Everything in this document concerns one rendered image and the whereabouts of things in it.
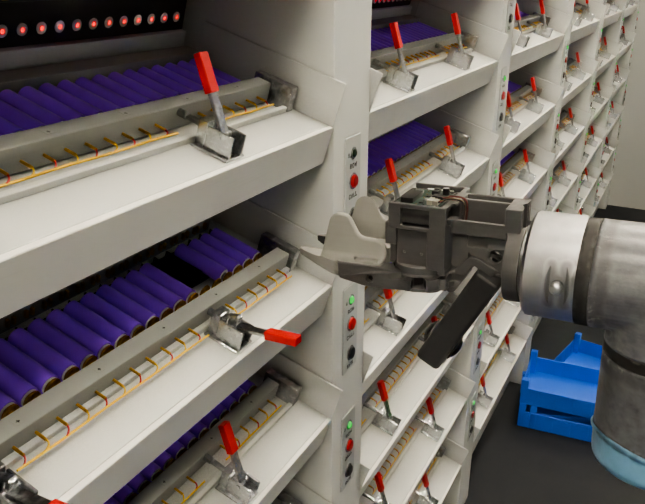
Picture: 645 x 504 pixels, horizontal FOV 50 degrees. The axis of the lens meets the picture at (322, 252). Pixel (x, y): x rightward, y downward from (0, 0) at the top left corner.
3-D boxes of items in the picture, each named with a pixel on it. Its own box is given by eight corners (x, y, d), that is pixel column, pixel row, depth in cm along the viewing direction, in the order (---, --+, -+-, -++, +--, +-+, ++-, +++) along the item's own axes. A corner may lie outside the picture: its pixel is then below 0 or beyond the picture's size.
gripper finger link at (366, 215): (333, 186, 72) (412, 199, 67) (335, 240, 74) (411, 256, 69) (316, 193, 70) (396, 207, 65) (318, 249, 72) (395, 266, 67)
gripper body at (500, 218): (411, 180, 67) (540, 193, 61) (410, 264, 70) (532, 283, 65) (379, 202, 61) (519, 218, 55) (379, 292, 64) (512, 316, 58)
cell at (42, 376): (4, 350, 60) (59, 389, 58) (-15, 360, 58) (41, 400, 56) (5, 334, 59) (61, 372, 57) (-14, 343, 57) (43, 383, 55)
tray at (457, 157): (481, 177, 143) (508, 115, 137) (355, 286, 94) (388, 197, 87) (395, 137, 150) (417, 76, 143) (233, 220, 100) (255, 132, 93)
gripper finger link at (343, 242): (299, 203, 67) (393, 210, 64) (302, 260, 69) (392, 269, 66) (287, 212, 64) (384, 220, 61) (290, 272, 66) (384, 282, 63)
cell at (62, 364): (23, 340, 61) (77, 377, 60) (6, 349, 60) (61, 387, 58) (24, 324, 61) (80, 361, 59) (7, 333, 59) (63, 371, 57)
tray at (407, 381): (467, 340, 158) (490, 291, 151) (350, 510, 108) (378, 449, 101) (388, 298, 164) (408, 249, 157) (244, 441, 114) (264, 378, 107)
